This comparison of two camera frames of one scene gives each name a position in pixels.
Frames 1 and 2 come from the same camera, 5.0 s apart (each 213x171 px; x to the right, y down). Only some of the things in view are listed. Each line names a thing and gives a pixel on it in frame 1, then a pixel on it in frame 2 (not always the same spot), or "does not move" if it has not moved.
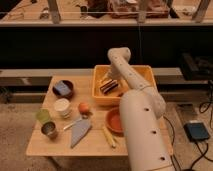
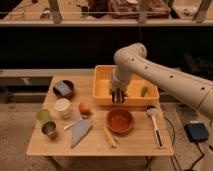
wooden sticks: [109, 136] does not move
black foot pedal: [196, 131] does not move
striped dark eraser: [109, 85] to [118, 95]
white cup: [63, 107] does not move
